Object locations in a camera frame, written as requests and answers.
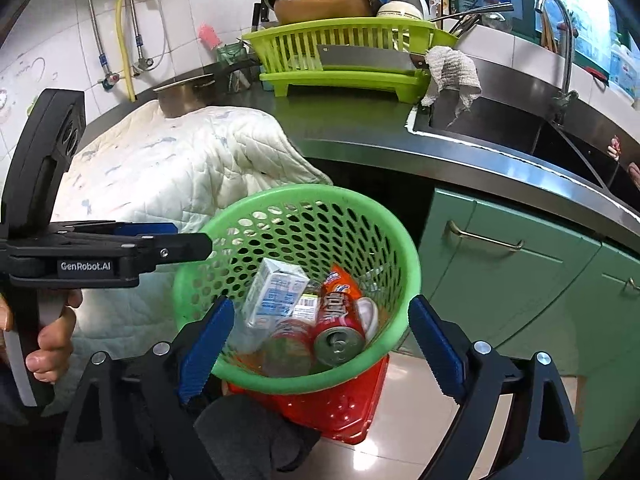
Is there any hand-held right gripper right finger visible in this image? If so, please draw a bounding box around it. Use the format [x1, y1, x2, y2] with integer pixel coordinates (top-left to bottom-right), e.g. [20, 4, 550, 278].
[407, 294, 586, 480]

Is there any pink bristle brush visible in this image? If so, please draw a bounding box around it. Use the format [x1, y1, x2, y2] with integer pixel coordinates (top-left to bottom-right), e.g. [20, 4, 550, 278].
[197, 22, 224, 51]

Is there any person's left hand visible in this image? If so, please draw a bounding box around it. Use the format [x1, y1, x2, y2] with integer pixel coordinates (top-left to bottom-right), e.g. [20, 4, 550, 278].
[25, 290, 84, 386]

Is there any white quilted blanket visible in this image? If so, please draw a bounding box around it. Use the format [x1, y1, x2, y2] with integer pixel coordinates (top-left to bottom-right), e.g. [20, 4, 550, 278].
[50, 105, 335, 411]

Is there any yellow hose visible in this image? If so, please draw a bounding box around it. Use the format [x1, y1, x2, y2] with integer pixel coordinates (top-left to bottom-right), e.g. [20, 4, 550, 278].
[116, 0, 137, 102]

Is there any steel faucet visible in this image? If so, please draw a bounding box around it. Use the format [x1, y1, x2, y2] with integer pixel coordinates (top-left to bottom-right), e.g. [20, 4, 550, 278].
[534, 0, 580, 126]

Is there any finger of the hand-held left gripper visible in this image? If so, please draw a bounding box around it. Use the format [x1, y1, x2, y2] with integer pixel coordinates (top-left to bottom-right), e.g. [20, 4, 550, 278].
[120, 232, 214, 274]
[51, 219, 179, 244]

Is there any red soda can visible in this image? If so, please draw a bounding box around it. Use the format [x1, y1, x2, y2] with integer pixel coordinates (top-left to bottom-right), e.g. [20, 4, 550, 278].
[312, 285, 369, 369]

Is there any steel cleaver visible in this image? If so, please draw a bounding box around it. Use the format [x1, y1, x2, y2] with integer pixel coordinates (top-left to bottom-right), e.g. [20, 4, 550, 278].
[316, 44, 431, 72]

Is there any green glass jar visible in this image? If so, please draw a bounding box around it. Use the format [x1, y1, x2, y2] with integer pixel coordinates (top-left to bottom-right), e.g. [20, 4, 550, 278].
[216, 42, 254, 94]

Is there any steel sink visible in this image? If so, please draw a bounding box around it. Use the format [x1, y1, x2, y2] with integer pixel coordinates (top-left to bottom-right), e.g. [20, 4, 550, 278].
[412, 55, 640, 211]

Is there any white dish cloth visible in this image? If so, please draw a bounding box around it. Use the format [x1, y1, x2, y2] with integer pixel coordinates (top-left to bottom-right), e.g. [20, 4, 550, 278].
[421, 46, 483, 129]

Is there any green cabinet door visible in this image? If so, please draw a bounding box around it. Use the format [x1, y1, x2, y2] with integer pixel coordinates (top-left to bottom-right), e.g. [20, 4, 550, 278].
[417, 187, 604, 377]
[554, 240, 640, 480]

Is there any steel ladle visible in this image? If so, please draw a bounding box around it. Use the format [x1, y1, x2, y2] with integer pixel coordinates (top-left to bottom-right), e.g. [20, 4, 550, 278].
[430, 2, 515, 27]

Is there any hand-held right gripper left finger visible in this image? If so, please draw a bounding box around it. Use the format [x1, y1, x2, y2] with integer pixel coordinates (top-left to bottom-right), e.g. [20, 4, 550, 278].
[57, 296, 236, 480]

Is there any small red drink carton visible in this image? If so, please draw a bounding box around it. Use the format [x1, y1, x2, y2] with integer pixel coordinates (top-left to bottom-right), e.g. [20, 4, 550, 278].
[272, 316, 315, 348]

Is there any clear bottle with yellow label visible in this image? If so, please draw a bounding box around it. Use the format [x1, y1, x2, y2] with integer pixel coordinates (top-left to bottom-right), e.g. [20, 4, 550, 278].
[257, 294, 321, 379]

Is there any red plastic basket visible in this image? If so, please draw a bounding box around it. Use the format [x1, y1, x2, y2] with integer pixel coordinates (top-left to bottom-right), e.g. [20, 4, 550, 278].
[222, 355, 391, 445]

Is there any green plastic dish rack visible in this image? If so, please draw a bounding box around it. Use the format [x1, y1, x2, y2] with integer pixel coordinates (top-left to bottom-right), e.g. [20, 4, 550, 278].
[241, 16, 459, 99]

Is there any steel saucepan with black handle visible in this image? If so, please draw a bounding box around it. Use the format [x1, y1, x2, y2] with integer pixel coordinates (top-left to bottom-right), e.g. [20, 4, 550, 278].
[152, 59, 262, 119]

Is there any green plastic basket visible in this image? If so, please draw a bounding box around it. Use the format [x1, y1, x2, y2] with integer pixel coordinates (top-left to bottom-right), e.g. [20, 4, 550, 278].
[172, 183, 422, 394]

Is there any orange snack packet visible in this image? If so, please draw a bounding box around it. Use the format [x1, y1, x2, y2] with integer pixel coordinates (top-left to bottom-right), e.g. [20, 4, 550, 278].
[320, 264, 363, 297]

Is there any brown pot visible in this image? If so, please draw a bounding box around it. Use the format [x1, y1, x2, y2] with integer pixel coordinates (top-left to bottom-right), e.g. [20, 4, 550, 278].
[272, 0, 376, 26]

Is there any braided steel hose with valve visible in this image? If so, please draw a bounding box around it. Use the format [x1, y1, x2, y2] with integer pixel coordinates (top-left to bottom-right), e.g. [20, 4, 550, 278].
[77, 0, 121, 92]
[127, 0, 169, 76]

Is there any cream bowl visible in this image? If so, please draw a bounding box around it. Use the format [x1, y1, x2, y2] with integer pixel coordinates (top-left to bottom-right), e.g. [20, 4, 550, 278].
[376, 1, 424, 19]

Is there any clear detergent bottle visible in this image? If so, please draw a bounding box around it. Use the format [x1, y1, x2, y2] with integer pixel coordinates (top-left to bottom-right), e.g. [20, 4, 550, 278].
[610, 32, 640, 106]

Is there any blue white milk carton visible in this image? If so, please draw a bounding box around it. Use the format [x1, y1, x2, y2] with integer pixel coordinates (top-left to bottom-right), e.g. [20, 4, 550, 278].
[241, 257, 311, 332]

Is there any white lidded paper cup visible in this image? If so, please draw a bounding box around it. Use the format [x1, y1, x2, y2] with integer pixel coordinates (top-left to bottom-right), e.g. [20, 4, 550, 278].
[356, 296, 382, 341]

